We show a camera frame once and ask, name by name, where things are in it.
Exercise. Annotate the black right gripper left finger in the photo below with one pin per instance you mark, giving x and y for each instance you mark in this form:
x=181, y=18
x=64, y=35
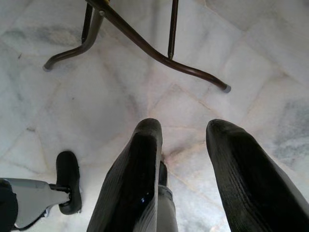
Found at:
x=135, y=183

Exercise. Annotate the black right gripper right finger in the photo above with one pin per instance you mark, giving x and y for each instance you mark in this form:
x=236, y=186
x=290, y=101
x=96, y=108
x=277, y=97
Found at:
x=246, y=183

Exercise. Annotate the robot black right foot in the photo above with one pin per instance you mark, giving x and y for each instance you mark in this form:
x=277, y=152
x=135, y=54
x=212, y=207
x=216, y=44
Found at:
x=163, y=174

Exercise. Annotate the robot black foot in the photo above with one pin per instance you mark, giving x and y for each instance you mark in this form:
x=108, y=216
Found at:
x=163, y=174
x=67, y=169

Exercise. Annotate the robot grey right leg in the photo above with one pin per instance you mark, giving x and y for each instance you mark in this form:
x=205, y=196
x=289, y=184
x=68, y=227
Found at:
x=166, y=212

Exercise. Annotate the robot black left foot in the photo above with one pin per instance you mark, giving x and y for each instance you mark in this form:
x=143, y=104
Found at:
x=67, y=169

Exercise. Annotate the long curved brown table leg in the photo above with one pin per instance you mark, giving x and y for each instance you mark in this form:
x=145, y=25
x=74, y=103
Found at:
x=144, y=47

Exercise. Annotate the short curved brown table leg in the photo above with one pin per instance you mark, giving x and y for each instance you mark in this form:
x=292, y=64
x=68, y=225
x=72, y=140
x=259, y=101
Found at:
x=90, y=38

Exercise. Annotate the dark brown table brace rod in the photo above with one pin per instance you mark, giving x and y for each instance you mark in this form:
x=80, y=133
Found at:
x=87, y=24
x=173, y=29

